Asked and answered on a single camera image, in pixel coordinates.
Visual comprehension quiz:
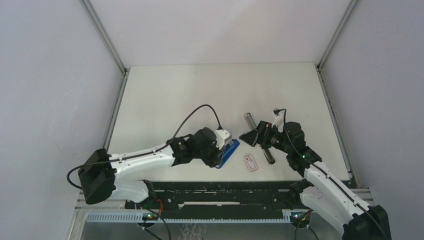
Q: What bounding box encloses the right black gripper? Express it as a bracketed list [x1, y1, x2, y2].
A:
[239, 120, 292, 155]

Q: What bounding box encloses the blue black stapler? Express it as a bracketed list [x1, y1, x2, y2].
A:
[215, 139, 240, 169]

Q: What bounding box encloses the red white staple box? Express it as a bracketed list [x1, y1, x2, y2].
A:
[244, 155, 259, 172]

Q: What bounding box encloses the silver white stapler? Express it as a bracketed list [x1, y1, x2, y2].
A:
[244, 112, 276, 166]

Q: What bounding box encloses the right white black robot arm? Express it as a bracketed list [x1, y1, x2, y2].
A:
[239, 121, 392, 240]

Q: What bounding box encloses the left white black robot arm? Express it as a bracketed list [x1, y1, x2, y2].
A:
[70, 127, 232, 209]

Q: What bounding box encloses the left green circuit board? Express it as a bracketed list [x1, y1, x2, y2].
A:
[142, 213, 160, 222]

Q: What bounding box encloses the green circuit board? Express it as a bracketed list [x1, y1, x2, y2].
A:
[142, 213, 160, 222]
[290, 213, 311, 223]

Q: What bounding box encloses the right green circuit board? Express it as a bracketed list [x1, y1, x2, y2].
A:
[290, 213, 311, 223]

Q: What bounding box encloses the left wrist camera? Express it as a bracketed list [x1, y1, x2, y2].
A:
[214, 129, 232, 149]

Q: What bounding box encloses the right black camera cable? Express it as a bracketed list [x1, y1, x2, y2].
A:
[274, 108, 392, 240]

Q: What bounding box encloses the black camera cable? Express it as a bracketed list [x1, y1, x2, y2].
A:
[274, 108, 392, 240]
[66, 104, 223, 190]

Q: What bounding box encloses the left black camera cable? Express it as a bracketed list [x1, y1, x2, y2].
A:
[66, 104, 223, 190]

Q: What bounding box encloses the right aluminium frame post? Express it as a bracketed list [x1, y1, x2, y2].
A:
[315, 0, 360, 182]

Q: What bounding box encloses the aluminium frame post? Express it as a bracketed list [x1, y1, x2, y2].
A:
[79, 0, 128, 150]
[315, 0, 360, 182]

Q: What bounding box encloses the left aluminium frame post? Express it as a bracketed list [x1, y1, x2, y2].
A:
[79, 0, 128, 150]

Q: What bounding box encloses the aluminium front rail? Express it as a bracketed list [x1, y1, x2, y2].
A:
[74, 188, 375, 212]

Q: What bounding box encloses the white slotted cable duct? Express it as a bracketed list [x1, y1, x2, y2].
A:
[86, 211, 292, 224]

